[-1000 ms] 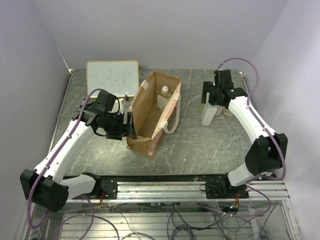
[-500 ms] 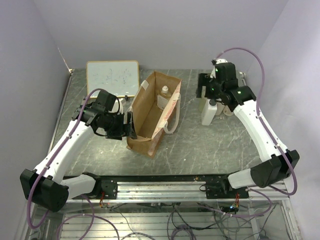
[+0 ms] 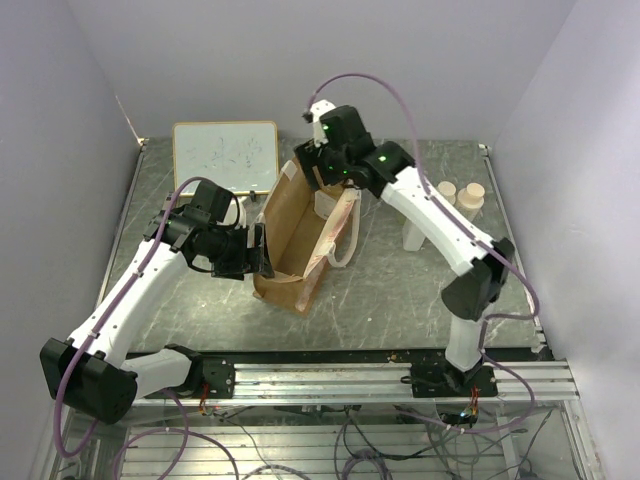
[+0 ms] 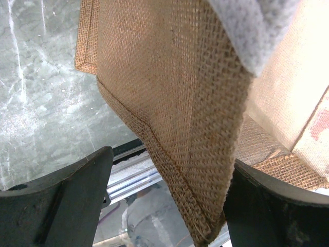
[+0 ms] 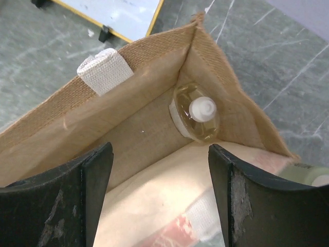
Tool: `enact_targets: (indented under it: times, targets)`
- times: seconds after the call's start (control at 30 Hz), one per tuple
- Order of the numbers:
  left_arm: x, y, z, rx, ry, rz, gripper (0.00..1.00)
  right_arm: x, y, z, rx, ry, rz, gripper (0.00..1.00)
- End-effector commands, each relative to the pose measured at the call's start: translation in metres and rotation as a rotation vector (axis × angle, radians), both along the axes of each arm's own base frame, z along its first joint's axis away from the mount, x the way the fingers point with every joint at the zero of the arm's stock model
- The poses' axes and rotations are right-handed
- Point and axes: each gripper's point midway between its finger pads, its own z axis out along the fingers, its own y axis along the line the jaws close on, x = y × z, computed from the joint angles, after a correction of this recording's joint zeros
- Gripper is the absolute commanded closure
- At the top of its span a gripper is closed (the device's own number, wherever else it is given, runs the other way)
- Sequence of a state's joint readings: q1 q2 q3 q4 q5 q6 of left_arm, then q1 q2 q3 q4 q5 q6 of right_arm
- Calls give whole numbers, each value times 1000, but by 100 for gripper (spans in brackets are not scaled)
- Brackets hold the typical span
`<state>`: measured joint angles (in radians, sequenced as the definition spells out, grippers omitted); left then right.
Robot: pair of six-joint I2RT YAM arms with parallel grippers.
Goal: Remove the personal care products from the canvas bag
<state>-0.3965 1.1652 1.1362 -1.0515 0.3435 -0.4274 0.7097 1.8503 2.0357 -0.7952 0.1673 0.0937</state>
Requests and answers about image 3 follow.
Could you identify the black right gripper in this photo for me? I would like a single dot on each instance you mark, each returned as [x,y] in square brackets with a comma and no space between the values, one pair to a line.
[310,154]

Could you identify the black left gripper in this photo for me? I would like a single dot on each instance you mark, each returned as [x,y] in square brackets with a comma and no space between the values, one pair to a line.
[241,264]

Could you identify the brown canvas tote bag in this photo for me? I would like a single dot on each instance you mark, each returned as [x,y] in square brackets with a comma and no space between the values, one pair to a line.
[302,247]

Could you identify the small white round bottle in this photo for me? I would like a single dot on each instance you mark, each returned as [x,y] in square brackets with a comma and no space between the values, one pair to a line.
[327,202]

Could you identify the white square bottle black cap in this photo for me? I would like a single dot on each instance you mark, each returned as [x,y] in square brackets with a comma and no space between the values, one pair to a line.
[412,237]

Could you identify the beige bottle front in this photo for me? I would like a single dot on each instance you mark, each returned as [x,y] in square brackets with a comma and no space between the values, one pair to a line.
[448,190]

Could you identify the beige bottle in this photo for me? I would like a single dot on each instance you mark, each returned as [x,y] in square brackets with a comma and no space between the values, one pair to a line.
[470,200]
[448,190]

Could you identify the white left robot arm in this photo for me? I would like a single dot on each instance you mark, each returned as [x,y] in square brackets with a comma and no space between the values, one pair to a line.
[90,371]

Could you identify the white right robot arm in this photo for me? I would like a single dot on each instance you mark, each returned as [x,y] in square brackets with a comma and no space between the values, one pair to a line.
[391,174]

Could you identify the yellow-framed whiteboard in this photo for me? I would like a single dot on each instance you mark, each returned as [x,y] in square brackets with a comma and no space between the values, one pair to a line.
[241,157]

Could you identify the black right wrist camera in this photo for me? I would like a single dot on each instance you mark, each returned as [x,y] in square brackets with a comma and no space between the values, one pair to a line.
[343,126]

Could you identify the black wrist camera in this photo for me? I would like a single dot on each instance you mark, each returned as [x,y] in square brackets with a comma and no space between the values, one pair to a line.
[343,126]
[217,205]

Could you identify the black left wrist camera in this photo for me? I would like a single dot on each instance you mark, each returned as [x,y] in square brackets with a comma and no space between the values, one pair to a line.
[217,205]

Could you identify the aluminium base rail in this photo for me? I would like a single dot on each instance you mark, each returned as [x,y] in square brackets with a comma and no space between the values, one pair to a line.
[358,377]

